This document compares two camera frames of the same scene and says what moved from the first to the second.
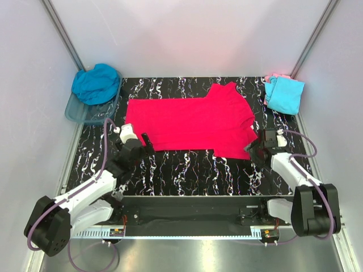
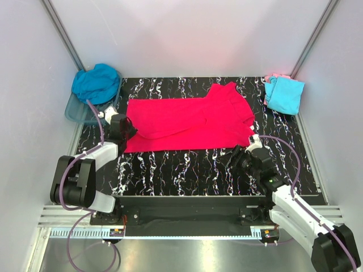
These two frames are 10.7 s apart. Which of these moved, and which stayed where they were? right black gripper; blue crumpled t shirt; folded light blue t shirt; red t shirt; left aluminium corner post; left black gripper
Moved: left black gripper; right black gripper
Stayed: folded light blue t shirt; left aluminium corner post; blue crumpled t shirt; red t shirt
